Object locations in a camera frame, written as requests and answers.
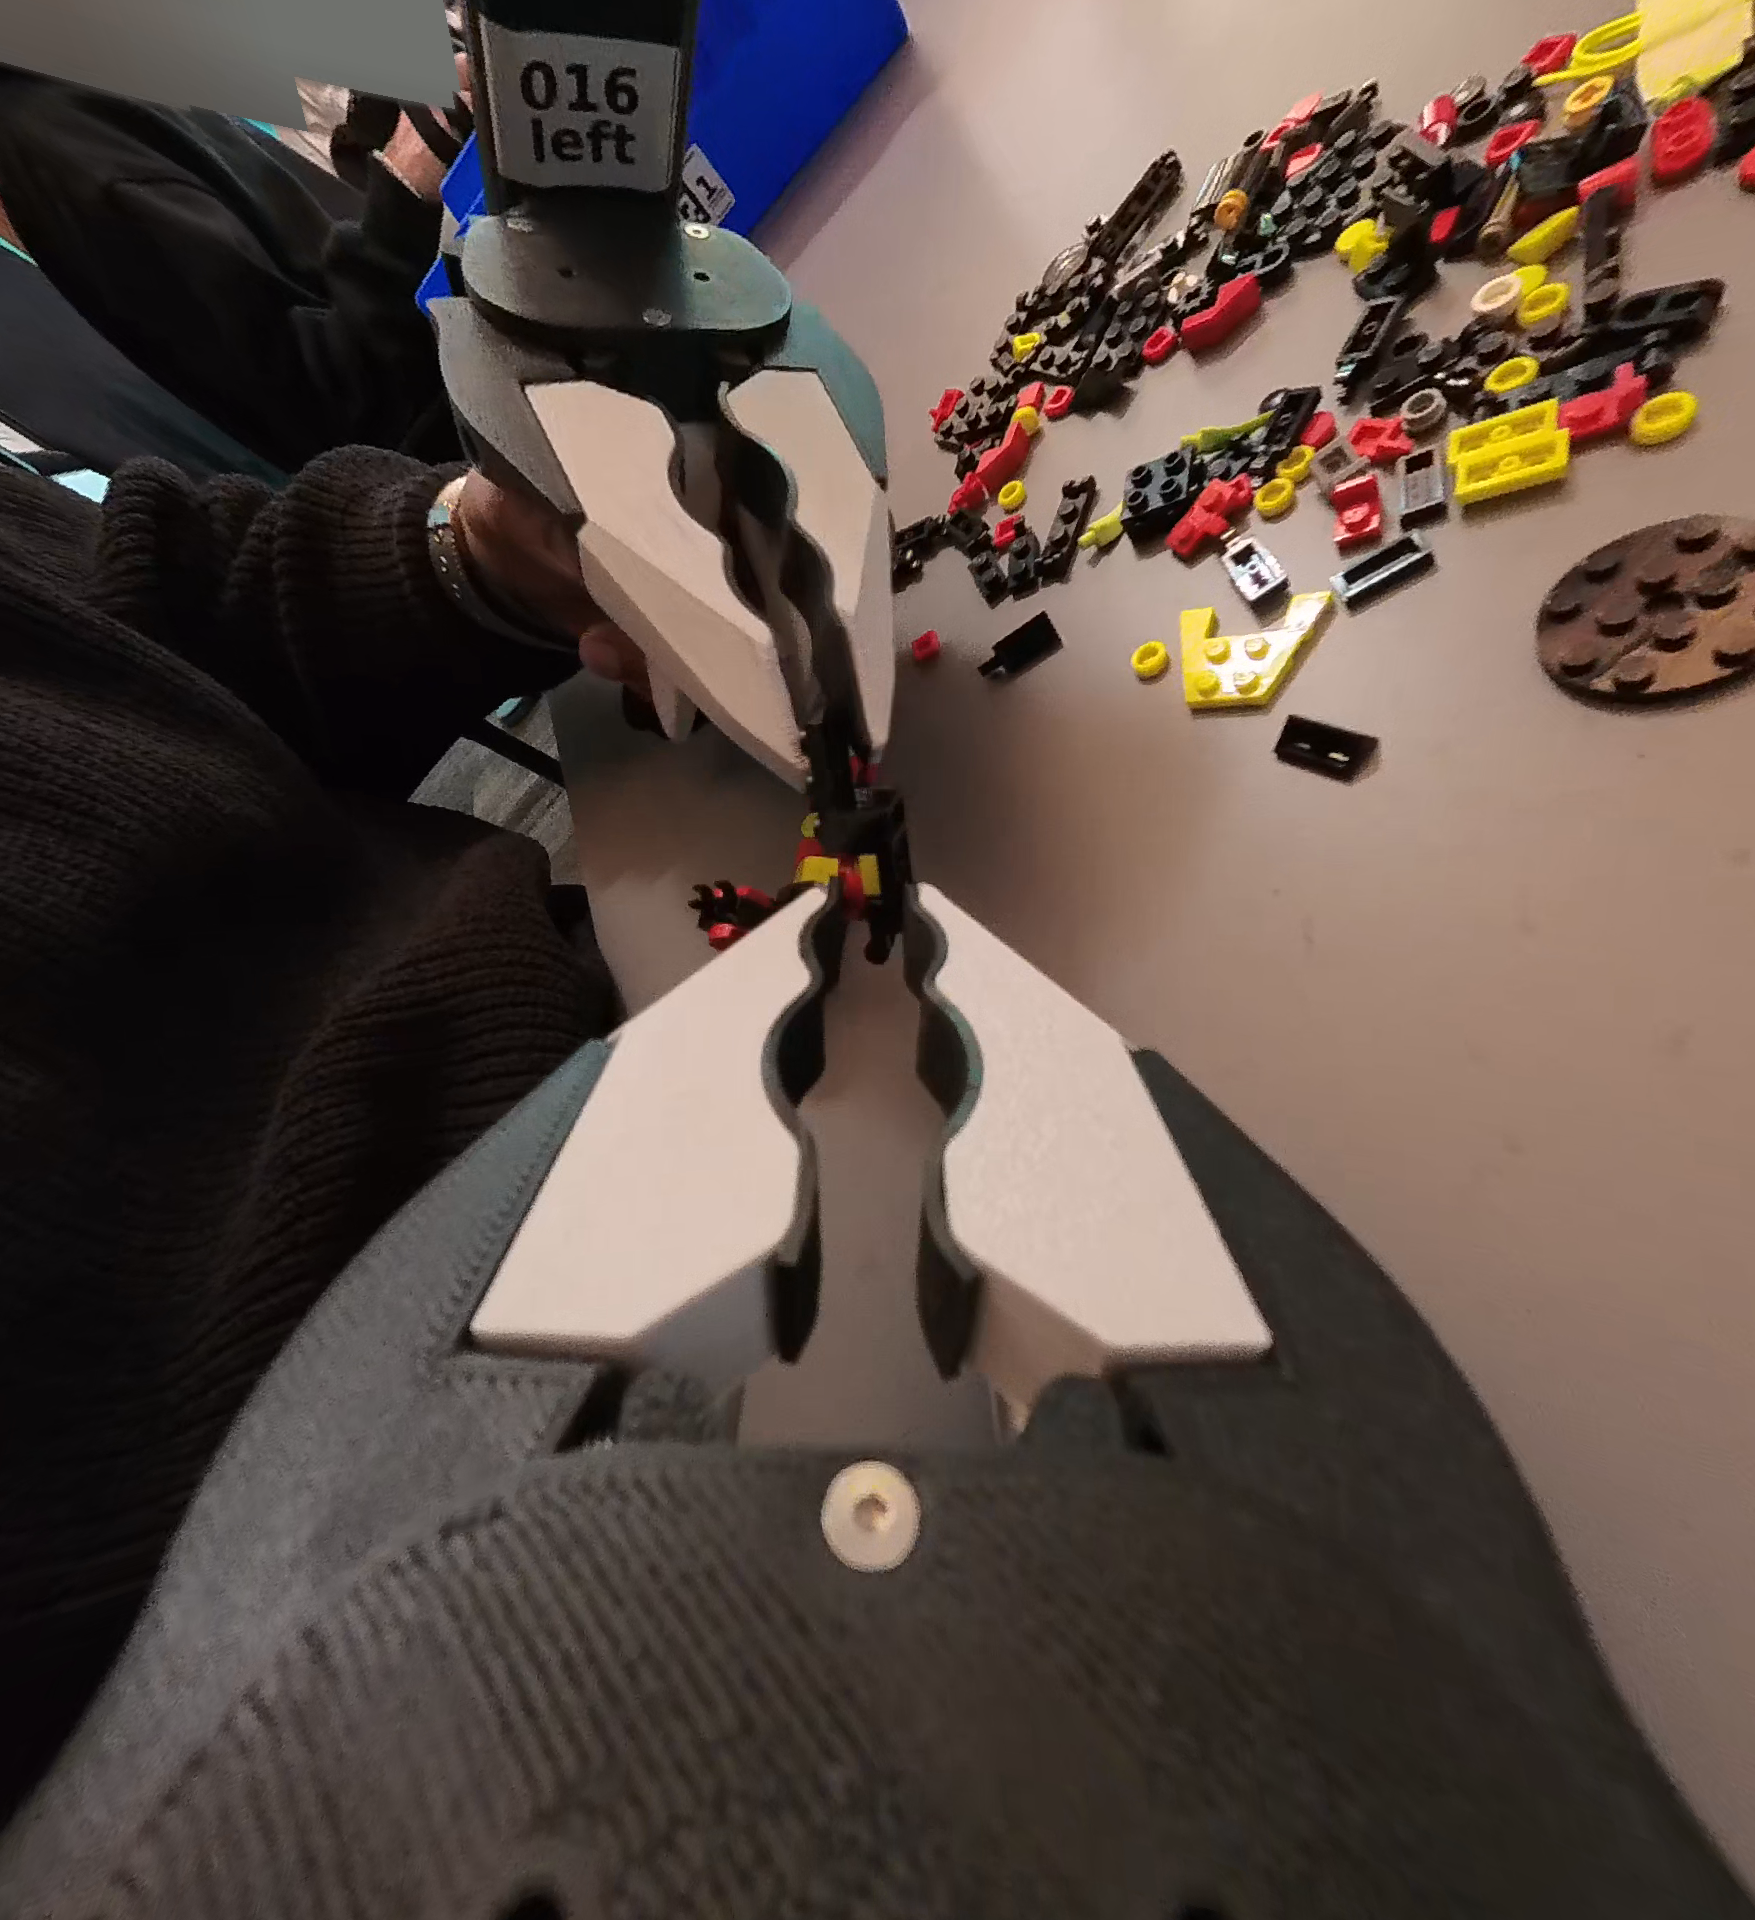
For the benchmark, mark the silver wristwatch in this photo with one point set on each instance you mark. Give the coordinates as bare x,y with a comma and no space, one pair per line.
445,540

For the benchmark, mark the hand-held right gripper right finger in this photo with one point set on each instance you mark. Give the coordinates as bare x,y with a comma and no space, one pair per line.
1088,1201

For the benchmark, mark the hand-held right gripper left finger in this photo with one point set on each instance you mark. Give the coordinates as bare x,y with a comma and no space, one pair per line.
667,1184

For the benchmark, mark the black round lego plate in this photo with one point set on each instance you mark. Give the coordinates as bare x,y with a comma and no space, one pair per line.
1680,607

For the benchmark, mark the person's left hand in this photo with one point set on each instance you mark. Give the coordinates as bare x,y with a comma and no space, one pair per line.
525,563

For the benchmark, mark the black lego tile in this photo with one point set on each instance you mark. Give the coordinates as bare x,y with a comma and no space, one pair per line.
1329,747

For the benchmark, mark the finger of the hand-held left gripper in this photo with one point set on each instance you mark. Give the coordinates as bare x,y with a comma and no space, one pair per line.
840,540
653,555

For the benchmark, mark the blue plastic bin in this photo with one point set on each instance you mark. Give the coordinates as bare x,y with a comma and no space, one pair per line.
801,90

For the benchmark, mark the yellow wedge lego plate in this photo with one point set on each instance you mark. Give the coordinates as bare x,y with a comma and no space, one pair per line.
1237,659

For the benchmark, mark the person's left forearm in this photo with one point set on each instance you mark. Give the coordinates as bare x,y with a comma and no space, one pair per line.
294,600

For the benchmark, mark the translucent yellow lego piece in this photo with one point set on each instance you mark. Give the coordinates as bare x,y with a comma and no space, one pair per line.
1695,45

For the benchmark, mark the pile of lego pieces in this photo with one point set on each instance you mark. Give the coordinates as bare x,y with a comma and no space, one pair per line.
1268,197

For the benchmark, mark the black lego clip piece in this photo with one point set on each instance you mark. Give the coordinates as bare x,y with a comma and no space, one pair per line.
1023,646

